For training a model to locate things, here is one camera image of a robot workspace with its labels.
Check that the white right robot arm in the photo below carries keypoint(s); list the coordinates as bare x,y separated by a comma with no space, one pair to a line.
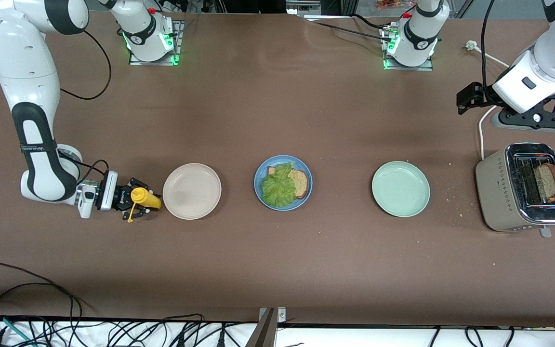
32,96

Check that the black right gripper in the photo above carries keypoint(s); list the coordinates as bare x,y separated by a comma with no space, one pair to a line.
123,197

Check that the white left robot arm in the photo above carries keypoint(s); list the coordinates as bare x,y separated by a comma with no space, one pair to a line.
533,72

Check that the beige and chrome toaster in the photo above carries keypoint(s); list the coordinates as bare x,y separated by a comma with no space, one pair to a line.
496,193

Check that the mint green plate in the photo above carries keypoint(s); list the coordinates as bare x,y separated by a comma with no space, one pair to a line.
401,189

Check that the yellow squeeze bottle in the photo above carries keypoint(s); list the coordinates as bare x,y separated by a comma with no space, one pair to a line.
147,198

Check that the beige plate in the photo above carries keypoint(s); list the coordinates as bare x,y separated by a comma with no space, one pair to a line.
191,191

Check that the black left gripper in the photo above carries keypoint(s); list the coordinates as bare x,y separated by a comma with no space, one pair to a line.
482,95

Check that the grey metal box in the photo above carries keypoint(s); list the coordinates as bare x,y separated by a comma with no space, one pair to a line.
304,7

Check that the metal table edge bracket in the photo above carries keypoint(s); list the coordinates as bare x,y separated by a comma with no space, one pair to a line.
280,315

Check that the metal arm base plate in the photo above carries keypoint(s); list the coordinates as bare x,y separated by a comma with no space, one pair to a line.
177,33
407,68

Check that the brown bread slice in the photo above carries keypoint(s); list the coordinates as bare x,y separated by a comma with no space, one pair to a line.
549,183
301,183

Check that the blue plate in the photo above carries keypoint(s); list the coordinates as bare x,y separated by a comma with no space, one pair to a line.
258,190

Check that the green lettuce leaf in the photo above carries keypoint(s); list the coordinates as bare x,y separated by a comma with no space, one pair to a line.
278,190

